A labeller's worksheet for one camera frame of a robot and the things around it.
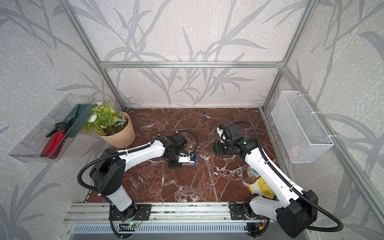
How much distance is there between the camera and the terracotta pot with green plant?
0.77m

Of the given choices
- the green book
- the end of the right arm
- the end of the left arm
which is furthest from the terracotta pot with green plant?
the end of the right arm

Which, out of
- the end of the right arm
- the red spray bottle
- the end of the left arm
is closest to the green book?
the red spray bottle

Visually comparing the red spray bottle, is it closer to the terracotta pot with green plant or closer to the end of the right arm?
the terracotta pot with green plant

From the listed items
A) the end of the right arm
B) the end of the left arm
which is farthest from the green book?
the end of the right arm

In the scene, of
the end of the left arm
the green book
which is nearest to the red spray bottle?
the green book

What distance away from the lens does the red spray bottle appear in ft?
1.84

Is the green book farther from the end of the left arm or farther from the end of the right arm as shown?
the end of the right arm

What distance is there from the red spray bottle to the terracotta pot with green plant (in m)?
0.09

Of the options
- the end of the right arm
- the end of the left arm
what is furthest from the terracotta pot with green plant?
the end of the right arm

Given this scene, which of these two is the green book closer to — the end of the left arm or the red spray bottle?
the red spray bottle

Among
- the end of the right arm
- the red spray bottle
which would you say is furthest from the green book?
the end of the right arm

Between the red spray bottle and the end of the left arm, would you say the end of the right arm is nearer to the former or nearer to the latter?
the end of the left arm
